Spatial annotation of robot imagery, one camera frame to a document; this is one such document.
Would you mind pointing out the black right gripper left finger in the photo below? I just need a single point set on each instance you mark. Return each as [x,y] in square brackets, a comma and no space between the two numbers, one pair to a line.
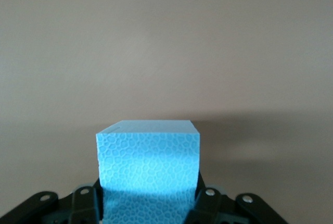
[80,205]

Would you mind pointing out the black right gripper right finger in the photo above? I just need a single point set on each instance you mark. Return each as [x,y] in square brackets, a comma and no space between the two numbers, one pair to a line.
[216,205]

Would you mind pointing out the light blue foam block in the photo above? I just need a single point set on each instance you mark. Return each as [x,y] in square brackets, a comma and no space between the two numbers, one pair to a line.
[148,156]

